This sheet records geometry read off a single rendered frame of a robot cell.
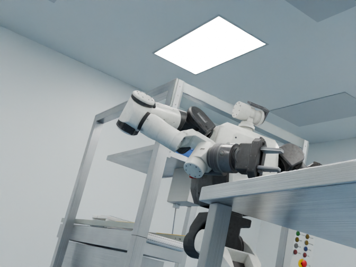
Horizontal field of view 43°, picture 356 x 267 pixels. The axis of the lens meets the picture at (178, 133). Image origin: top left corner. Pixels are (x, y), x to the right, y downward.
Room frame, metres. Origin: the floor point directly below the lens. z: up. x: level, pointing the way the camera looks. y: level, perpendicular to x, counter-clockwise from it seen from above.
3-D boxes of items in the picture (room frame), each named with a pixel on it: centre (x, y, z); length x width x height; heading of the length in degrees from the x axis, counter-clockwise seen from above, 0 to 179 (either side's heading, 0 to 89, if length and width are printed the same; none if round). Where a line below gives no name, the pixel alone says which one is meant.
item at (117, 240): (2.98, 0.26, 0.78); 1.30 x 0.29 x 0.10; 29
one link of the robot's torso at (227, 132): (1.69, -0.23, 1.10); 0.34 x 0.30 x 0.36; 110
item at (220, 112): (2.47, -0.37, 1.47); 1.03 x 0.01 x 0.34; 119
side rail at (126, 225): (2.91, 0.37, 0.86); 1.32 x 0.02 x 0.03; 29
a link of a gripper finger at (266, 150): (1.21, -0.27, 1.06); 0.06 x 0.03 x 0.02; 52
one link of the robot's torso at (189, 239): (1.72, -0.22, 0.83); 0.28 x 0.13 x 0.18; 20
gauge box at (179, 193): (2.53, -0.13, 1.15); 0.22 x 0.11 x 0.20; 29
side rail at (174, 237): (3.04, 0.13, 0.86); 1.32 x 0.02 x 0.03; 29
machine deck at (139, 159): (2.64, 0.09, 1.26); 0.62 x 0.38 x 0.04; 29
